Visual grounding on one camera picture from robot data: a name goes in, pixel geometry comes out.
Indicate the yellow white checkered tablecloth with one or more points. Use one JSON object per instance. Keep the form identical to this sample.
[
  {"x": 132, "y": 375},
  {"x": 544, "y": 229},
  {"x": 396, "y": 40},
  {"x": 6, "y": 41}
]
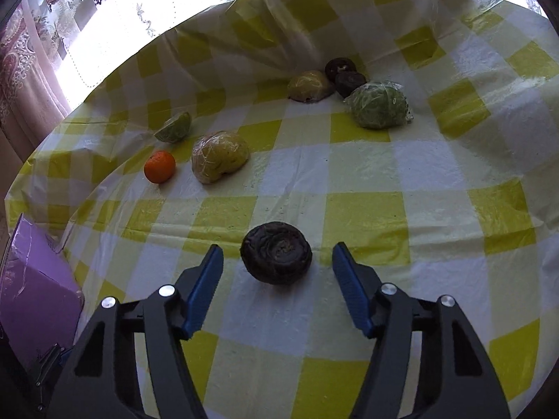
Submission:
[{"x": 461, "y": 201}]

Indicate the green lime wedge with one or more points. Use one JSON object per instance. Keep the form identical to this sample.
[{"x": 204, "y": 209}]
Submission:
[{"x": 175, "y": 128}]

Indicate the dark fruit rear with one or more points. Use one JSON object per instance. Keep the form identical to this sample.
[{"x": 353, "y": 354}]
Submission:
[{"x": 338, "y": 65}]

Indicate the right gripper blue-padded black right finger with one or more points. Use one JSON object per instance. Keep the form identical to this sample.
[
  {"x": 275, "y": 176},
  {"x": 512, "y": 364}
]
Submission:
[{"x": 457, "y": 378}]

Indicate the dark brown round fruit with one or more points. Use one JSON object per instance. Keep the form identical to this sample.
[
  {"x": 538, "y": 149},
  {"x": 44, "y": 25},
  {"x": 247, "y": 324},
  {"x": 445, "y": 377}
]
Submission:
[{"x": 276, "y": 253}]

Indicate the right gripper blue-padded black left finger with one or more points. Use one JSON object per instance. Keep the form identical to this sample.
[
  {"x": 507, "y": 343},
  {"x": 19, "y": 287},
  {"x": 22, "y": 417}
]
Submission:
[{"x": 99, "y": 378}]

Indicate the floral sheer curtain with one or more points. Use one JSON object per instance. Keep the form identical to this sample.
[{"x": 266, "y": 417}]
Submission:
[{"x": 85, "y": 40}]

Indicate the wrapped yellow fruit far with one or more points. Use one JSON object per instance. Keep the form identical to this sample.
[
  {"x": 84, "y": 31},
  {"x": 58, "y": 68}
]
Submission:
[{"x": 309, "y": 87}]

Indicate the green cabbage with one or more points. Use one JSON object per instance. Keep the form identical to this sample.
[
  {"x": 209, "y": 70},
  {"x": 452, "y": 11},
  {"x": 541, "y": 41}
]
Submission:
[{"x": 379, "y": 105}]

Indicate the yellow fruit half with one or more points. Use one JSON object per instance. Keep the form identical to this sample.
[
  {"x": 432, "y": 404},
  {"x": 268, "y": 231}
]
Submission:
[{"x": 218, "y": 154}]

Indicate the small orange tangerine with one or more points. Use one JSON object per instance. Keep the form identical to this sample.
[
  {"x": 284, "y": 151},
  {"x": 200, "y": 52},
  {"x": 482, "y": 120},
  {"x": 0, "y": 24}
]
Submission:
[{"x": 160, "y": 167}]

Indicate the purple-edged cardboard box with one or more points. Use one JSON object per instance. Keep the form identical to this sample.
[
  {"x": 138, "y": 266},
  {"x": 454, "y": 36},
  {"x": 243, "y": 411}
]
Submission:
[{"x": 41, "y": 302}]

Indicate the dark fruit front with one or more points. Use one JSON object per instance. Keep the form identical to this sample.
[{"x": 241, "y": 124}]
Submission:
[{"x": 346, "y": 82}]

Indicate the pink patterned drape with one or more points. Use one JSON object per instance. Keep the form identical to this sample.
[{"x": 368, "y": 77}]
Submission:
[{"x": 32, "y": 102}]

